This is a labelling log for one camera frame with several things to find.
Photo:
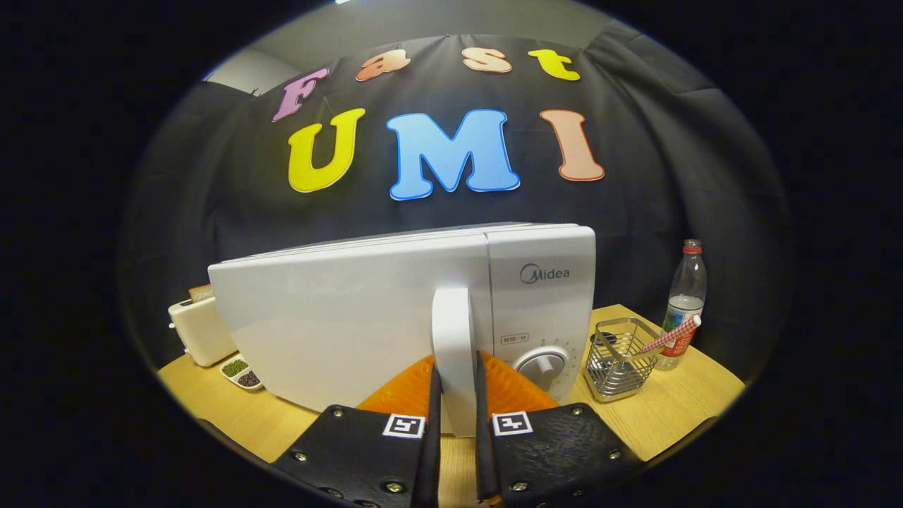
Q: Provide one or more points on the white two-compartment bean dish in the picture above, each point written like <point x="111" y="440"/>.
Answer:
<point x="240" y="372"/>

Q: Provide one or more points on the white toaster oven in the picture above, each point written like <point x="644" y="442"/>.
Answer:
<point x="338" y="317"/>

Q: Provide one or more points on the toast bread slice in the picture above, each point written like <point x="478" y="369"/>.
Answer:
<point x="200" y="293"/>

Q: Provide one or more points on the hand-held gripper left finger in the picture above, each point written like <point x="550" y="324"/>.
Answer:
<point x="432" y="458"/>

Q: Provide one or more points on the cream bread toaster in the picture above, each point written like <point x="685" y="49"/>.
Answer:
<point x="201" y="331"/>

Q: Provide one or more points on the black backdrop cloth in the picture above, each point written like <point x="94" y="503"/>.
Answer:
<point x="635" y="212"/>

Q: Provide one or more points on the clear plastic water bottle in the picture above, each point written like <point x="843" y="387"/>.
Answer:
<point x="688" y="282"/>

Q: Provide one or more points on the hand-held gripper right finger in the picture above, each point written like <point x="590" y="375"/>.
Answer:
<point x="484" y="451"/>

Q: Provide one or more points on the red checkered stick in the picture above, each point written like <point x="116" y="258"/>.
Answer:
<point x="677" y="331"/>

